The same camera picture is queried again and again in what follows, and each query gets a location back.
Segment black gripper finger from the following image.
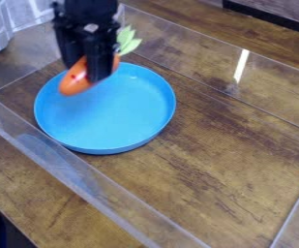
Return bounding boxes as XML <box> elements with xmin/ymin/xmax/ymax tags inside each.
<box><xmin>54</xmin><ymin>24</ymin><xmax>85</xmax><ymax>68</ymax></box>
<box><xmin>83</xmin><ymin>30</ymin><xmax>119</xmax><ymax>82</ymax></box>

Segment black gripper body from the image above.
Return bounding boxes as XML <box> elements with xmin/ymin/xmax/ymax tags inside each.
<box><xmin>53</xmin><ymin>0</ymin><xmax>119</xmax><ymax>43</ymax></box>

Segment orange toy carrot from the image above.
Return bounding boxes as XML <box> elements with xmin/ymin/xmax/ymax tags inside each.
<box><xmin>59</xmin><ymin>25</ymin><xmax>143</xmax><ymax>96</ymax></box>

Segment blue round tray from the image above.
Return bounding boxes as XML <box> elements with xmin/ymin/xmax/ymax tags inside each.
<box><xmin>33</xmin><ymin>62</ymin><xmax>177</xmax><ymax>155</ymax></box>

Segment white patterned curtain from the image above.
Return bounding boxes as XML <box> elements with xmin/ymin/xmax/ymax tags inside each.
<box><xmin>0</xmin><ymin>0</ymin><xmax>65</xmax><ymax>50</ymax></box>

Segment black bar at top right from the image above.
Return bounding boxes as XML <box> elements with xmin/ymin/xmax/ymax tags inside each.
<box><xmin>223</xmin><ymin>0</ymin><xmax>299</xmax><ymax>32</ymax></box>

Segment clear acrylic front barrier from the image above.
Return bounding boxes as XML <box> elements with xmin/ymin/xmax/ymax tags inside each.
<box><xmin>0</xmin><ymin>103</ymin><xmax>210</xmax><ymax>248</ymax></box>

